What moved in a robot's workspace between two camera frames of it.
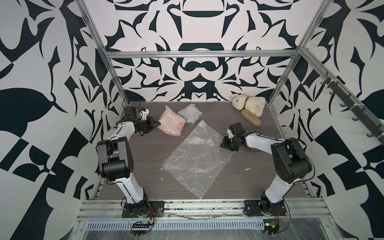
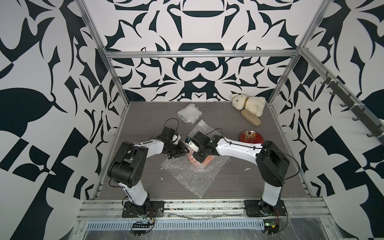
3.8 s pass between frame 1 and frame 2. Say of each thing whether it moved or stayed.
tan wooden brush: stayed
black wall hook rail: stayed
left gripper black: moved
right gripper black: moved
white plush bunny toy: stayed
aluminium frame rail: stayed
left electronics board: stayed
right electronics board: stayed
